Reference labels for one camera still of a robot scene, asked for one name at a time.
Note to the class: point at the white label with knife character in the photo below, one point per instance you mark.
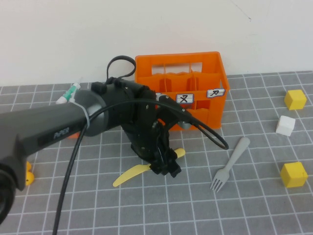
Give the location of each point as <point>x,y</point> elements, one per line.
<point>215,93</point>

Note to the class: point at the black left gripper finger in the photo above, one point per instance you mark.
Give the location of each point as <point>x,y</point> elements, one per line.
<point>174,166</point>
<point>159,161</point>

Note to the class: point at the yellow foam cube with notch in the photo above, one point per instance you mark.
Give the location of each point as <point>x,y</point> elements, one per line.
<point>293,175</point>

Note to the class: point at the white label with fork character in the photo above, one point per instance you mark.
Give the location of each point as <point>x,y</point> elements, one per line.
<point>185,99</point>

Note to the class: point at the white foam block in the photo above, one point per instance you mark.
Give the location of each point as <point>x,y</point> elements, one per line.
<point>284,126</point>

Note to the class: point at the orange plastic cutlery holder crate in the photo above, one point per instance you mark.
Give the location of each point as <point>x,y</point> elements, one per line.
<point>210,115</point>

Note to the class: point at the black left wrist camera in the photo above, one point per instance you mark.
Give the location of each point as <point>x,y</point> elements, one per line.
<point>173,107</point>

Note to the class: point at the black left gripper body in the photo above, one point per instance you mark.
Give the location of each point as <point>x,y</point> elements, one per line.
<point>144,132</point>

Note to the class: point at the white green glue stick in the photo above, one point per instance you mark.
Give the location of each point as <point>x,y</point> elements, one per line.
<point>69,93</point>

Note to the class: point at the grey checkered tablecloth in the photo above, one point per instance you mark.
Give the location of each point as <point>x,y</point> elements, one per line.
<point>146,210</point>

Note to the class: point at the pale yellow plastic knife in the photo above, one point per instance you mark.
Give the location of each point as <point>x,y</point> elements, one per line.
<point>128,176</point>

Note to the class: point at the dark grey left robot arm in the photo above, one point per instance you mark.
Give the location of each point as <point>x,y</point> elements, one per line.
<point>49,122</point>

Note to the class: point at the yellow rubber duck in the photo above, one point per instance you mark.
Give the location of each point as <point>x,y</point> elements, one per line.
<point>29,180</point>

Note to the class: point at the white zip tie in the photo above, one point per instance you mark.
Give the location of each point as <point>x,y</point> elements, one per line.
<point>86,117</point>

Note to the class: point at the grey plastic fork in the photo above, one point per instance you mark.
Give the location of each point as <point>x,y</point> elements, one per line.
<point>232,160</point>

